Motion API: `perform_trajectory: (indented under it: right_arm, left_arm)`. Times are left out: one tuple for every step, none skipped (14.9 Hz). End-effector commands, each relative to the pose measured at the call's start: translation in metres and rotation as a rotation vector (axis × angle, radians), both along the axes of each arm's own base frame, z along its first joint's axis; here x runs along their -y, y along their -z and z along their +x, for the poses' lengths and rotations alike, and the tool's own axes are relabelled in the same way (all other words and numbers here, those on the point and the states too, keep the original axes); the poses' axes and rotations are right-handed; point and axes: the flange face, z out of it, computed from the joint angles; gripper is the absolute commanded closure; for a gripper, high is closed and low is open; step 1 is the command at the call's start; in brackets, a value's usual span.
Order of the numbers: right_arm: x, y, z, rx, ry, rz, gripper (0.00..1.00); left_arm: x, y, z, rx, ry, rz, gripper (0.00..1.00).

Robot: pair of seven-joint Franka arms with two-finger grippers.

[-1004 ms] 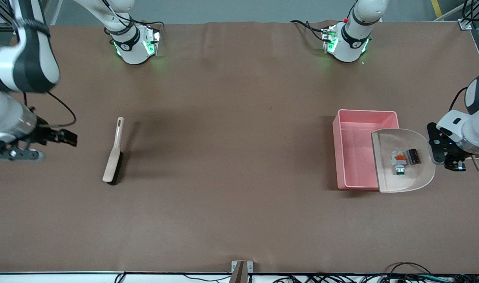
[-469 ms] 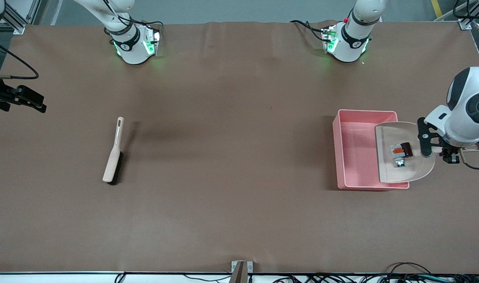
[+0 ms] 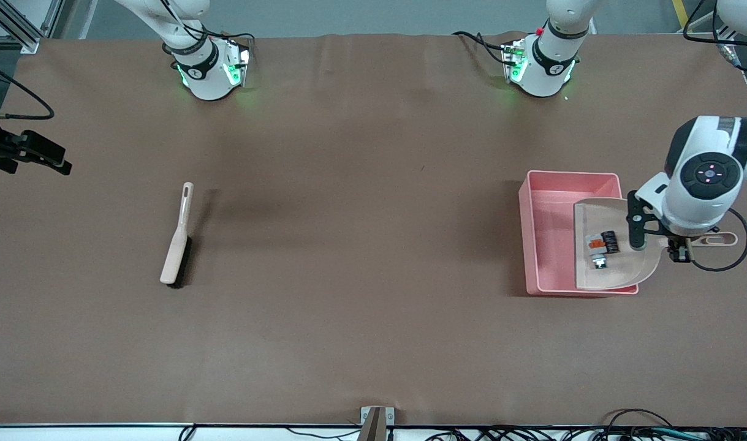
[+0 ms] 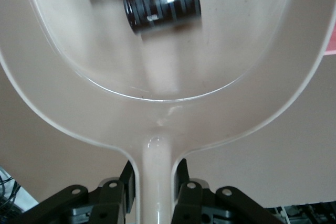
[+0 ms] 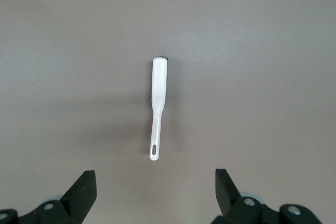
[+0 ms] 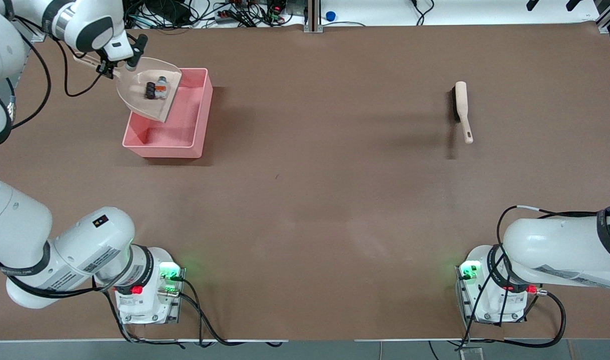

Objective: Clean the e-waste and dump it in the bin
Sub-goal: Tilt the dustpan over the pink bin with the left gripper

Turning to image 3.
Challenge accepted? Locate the white green electronic connector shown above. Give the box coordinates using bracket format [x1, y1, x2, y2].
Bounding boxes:
[586, 235, 610, 271]

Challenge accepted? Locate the right base connector box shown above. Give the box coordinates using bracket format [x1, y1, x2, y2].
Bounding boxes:
[223, 40, 251, 88]

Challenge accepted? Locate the black left base cable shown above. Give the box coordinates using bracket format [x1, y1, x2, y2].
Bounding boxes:
[452, 31, 509, 65]

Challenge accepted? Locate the black base cable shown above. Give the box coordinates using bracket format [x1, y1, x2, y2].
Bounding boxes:
[452, 31, 509, 65]
[199, 21, 260, 42]

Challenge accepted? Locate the black cable bundle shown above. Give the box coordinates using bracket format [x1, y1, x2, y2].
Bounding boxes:
[425, 407, 747, 441]

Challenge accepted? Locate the left base connector box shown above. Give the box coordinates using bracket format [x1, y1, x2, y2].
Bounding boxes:
[502, 38, 528, 85]

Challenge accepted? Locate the aluminium frame profile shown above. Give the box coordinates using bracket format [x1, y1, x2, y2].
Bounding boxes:
[0, 0, 64, 53]

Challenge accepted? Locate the beige brush with black bristles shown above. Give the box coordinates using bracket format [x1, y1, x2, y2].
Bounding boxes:
[159, 181, 195, 288]

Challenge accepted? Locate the black right base cable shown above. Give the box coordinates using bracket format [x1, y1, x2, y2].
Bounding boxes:
[199, 21, 260, 42]

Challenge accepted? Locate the metal table edge bracket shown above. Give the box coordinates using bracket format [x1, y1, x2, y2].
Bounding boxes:
[360, 405, 396, 441]

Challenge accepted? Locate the brown table mat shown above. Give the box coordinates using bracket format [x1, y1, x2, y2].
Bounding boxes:
[0, 32, 747, 427]

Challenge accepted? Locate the base connector box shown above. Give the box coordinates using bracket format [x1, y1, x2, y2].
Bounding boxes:
[502, 38, 528, 85]
[223, 40, 251, 88]

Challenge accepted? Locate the thin black cable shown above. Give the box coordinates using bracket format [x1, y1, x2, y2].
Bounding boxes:
[287, 429, 362, 440]

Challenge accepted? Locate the pink plastic bin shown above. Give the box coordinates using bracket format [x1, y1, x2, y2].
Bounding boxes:
[518, 170, 640, 298]

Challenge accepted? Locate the beige plastic dustpan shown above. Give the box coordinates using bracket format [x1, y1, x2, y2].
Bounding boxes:
[573, 197, 739, 291]

